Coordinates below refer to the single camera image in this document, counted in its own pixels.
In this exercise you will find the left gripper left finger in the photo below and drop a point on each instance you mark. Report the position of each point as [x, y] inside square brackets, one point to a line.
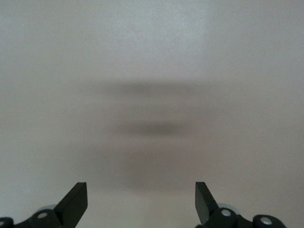
[72, 206]

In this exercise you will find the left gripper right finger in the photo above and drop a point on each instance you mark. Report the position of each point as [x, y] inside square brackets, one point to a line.
[205, 209]

